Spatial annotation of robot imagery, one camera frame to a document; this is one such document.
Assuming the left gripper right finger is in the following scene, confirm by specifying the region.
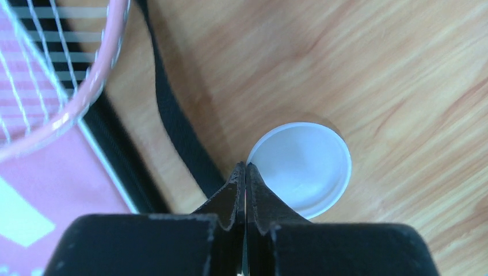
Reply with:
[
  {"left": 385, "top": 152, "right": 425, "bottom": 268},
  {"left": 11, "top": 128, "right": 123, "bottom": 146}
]
[{"left": 246, "top": 164, "right": 439, "bottom": 275}]

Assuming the pink racket on bag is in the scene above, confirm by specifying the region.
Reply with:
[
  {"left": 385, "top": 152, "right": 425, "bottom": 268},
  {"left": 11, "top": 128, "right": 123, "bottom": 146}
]
[{"left": 1, "top": 1, "right": 131, "bottom": 160}]

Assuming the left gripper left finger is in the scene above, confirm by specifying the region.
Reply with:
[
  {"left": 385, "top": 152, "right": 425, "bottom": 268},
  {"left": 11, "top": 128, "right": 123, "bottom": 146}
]
[{"left": 44, "top": 163, "right": 246, "bottom": 275}]

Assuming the white plastic tube lid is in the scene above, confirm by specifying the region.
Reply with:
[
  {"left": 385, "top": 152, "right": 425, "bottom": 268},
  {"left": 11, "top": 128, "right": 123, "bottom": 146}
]
[{"left": 246, "top": 122, "right": 352, "bottom": 220}]

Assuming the pink racket bag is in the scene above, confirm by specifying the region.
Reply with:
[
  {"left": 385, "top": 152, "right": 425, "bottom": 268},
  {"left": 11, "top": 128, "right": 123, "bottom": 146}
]
[{"left": 1, "top": 1, "right": 225, "bottom": 275}]

